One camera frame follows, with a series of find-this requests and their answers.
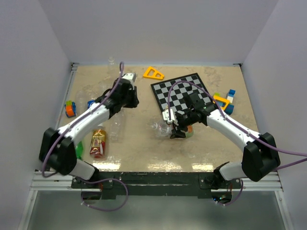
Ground Pepsi label bottle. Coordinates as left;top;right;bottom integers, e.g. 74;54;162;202
87;100;95;108

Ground green plastic bottle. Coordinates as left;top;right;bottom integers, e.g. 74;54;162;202
75;141;83;160

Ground blue toy blocks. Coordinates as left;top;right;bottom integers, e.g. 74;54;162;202
214;89;236;115

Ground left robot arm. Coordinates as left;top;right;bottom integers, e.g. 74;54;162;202
39;73;139;188

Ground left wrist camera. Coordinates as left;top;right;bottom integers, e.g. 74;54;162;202
122;73;137;85

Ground clear bottle yellow cap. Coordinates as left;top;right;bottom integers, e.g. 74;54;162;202
75;90;87;115

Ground red label tea bottle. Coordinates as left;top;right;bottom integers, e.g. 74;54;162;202
90;129;106;159

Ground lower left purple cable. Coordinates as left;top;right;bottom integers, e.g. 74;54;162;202
81;177;131;212

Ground yellow triangle toy far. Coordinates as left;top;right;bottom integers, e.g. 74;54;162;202
143;66;165;80

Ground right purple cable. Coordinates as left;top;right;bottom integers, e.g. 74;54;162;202
167;80;307;172

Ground grapefruit tea bottle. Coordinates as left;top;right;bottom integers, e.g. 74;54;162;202
149;121;194;138

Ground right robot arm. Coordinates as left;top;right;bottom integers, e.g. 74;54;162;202
163;93;281;188

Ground purple cable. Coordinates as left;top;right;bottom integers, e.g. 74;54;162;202
167;80;307;172
81;177;131;212
42;61;125;178

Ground colourful toy car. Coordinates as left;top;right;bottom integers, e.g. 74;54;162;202
64;101;76;118

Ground yellow triangle toy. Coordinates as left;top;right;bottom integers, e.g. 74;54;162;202
143;66;165;80
213;95;230;109

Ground black table front rail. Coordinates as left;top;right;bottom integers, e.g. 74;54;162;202
71;171;243;199

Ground yellow triangle toy right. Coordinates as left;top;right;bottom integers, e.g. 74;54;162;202
213;95;230;109

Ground clear Pocari bottle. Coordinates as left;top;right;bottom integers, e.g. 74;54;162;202
107;56;120;80

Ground clear slim bottle white cap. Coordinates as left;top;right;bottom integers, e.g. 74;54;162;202
109;111;125;142

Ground chessboard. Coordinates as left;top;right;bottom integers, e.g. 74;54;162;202
149;73;212;113

